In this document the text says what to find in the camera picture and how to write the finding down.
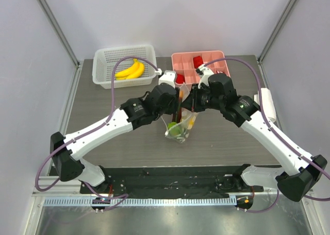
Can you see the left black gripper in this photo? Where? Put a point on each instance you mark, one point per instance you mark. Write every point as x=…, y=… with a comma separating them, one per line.
x=174, y=108

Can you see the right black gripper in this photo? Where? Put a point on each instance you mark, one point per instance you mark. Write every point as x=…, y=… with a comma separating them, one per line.
x=193, y=100

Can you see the clear zip top bag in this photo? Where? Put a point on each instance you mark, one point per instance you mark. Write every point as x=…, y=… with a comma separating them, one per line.
x=186, y=116

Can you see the fake yellow banana bunch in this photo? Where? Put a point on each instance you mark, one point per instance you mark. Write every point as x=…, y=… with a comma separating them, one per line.
x=133, y=72

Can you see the fake steak slice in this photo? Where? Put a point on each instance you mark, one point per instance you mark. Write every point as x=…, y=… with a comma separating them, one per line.
x=183, y=93

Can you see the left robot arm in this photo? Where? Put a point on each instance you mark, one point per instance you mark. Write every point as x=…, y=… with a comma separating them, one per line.
x=135, y=112

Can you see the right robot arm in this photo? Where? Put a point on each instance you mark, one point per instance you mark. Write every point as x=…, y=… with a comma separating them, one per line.
x=299, y=171

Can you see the fake green leaf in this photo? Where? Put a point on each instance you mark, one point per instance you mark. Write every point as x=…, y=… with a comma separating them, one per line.
x=174, y=129

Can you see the fake yellow lemon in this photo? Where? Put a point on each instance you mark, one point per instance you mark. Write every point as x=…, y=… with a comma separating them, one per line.
x=191, y=122

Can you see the red item lower compartment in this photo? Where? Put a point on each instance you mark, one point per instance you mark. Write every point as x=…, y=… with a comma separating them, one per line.
x=180, y=79

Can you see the red item compartment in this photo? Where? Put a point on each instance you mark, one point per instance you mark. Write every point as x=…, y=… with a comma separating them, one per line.
x=180, y=79
x=197, y=61

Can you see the red white striped item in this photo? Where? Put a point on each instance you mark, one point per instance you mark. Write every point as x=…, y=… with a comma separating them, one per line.
x=221, y=71

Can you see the red item upper compartment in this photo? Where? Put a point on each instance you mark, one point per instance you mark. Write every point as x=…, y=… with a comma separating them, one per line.
x=197, y=61

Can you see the rolled white towel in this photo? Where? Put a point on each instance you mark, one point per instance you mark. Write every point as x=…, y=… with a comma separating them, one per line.
x=268, y=105

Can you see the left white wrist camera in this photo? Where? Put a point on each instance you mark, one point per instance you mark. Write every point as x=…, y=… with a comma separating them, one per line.
x=167, y=77

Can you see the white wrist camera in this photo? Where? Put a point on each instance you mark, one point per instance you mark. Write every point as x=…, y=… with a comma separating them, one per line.
x=204, y=73
x=167, y=77

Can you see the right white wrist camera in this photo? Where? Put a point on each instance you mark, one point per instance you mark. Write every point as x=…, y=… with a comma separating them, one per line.
x=204, y=73

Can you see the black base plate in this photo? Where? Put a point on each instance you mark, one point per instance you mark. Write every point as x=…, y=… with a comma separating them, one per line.
x=187, y=182

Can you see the white slotted cable duct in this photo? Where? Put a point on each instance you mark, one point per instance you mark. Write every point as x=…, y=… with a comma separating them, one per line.
x=92, y=201

